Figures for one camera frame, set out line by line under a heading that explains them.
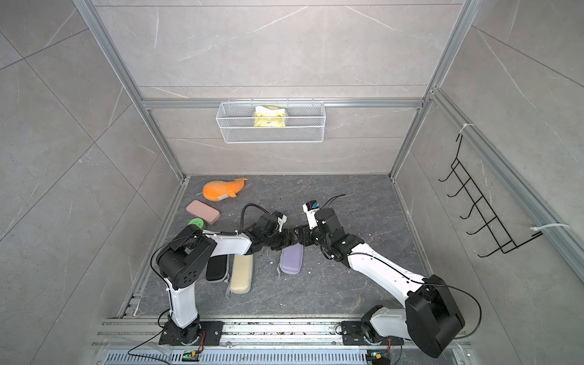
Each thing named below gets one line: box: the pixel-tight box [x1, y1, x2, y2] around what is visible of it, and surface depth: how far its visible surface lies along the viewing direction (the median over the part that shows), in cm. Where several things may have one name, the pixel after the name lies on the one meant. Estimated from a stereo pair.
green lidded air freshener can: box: [187, 217, 205, 230], surface depth 100 cm
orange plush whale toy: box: [202, 177, 248, 202], surface depth 109 cm
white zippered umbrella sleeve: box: [229, 253, 254, 294], surface depth 85 cm
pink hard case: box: [185, 199, 221, 225], surface depth 106 cm
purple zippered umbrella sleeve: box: [279, 242, 305, 275], surface depth 88 cm
